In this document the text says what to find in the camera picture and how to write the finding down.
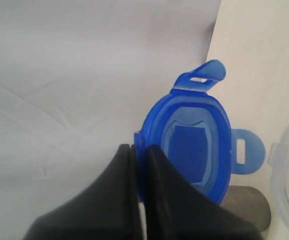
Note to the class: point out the blue plastic snap lid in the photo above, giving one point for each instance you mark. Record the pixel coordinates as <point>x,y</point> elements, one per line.
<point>194,132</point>

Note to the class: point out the white fabric backdrop curtain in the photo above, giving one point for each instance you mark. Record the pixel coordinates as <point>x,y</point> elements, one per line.
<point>77,79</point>

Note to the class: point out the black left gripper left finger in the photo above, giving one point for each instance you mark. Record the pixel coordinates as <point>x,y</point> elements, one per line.
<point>108,209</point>

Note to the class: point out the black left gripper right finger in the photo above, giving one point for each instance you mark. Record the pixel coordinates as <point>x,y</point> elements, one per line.
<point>175,210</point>

